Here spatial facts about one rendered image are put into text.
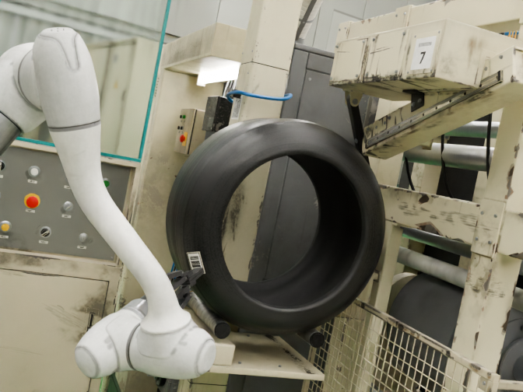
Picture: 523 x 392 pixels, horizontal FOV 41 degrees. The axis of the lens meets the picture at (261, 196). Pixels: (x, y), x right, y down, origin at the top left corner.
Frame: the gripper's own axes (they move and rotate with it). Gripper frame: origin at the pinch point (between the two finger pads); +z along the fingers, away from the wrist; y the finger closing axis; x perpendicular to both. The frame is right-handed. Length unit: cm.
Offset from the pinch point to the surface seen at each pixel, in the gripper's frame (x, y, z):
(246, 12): -471, -92, 952
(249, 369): 2.3, 31.3, 7.2
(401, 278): 13, 51, 102
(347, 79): 27, -31, 67
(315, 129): 28, -24, 35
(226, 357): -0.9, 25.4, 3.6
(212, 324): -3.5, 16.6, 5.5
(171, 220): -11.0, -11.7, 13.1
